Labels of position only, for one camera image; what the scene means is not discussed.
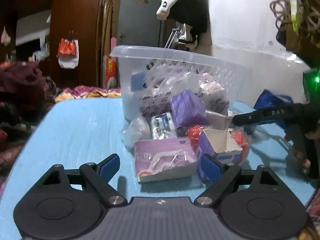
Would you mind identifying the clear packet bundle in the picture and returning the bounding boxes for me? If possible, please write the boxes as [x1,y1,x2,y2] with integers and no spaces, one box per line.
[121,115,150,148]

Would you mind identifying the purple box with barcode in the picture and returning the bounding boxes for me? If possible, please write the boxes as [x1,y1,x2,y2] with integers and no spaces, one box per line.
[170,89,209,127]

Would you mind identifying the right hand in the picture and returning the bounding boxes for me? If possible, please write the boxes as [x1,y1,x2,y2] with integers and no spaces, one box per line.
[284,126,319,179]

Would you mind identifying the open purple carton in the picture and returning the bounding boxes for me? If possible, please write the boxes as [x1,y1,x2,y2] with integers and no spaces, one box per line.
[196,128,242,181]

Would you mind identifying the blue shopping bag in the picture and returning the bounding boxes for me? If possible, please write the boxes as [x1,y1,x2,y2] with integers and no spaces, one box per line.
[253,89,295,128]

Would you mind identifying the red round object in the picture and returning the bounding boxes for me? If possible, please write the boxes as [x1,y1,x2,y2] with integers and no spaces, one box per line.
[187,125,203,150]

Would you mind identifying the pink purple flat box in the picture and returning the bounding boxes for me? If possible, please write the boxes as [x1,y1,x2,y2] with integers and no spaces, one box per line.
[135,137,198,183]

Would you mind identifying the yellow floral blanket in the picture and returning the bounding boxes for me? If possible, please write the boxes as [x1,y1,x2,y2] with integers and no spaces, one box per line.
[55,85,121,102]

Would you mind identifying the maroon clothing pile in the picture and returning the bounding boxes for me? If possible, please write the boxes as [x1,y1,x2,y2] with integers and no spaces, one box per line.
[1,61,57,126]

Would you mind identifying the white plastic laundry basket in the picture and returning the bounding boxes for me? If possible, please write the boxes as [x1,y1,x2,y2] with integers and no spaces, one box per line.
[110,46,249,121]

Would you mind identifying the orange white hanging bag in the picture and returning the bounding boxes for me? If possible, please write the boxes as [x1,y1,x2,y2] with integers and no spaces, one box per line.
[56,38,80,69]

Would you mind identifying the metal crutches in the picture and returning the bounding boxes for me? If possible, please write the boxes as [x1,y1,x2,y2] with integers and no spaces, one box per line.
[164,26,181,49]

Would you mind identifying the black hanging garment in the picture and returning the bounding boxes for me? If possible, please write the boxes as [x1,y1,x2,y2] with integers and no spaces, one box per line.
[168,0,208,43]

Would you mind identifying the grey door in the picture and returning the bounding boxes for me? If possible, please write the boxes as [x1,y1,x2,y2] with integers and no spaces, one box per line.
[117,0,161,47]

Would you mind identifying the dark red wooden wardrobe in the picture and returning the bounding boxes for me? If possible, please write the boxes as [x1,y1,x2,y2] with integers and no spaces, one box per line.
[1,0,101,88]

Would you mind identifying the coiled rope bundle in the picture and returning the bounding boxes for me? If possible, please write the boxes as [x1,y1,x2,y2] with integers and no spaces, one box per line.
[269,0,320,32]

